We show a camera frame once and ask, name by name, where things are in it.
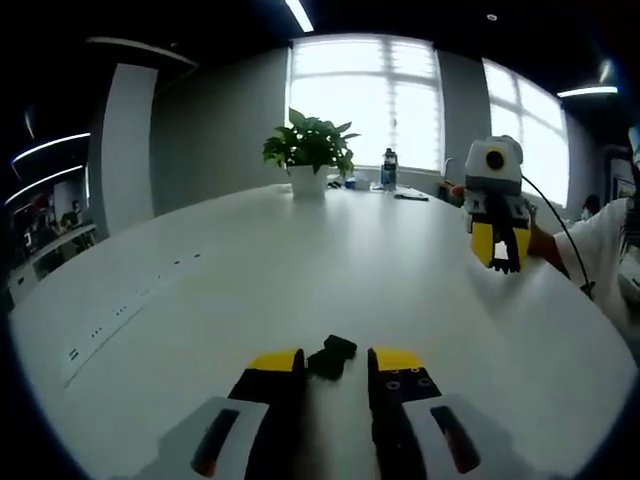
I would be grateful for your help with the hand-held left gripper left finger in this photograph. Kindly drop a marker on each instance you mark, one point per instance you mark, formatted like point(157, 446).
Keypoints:
point(270, 425)

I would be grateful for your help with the person's white shirt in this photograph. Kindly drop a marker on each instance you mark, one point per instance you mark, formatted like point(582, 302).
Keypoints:
point(605, 260)

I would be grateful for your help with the blue and white tissue pack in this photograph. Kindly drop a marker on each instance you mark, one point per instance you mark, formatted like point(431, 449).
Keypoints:
point(357, 183)

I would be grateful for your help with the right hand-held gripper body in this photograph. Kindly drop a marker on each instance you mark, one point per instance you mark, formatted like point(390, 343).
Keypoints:
point(492, 172)

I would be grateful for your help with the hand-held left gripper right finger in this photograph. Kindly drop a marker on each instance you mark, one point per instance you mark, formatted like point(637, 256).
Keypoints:
point(395, 430)

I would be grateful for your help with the green plant in white pot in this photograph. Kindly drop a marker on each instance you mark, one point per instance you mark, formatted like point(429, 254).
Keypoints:
point(310, 150)

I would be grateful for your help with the clear water bottle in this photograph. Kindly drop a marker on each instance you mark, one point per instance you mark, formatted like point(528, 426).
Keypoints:
point(389, 170)

